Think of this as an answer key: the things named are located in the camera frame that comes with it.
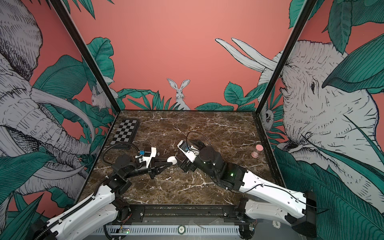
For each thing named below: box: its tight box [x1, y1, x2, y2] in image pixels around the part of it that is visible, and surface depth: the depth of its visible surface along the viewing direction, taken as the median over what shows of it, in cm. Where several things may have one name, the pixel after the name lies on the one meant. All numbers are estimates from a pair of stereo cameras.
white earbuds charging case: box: [166, 156, 178, 165], surface depth 66 cm
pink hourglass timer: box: [251, 144, 264, 159], surface depth 92 cm
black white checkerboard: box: [110, 118, 140, 149], surface depth 106 cm
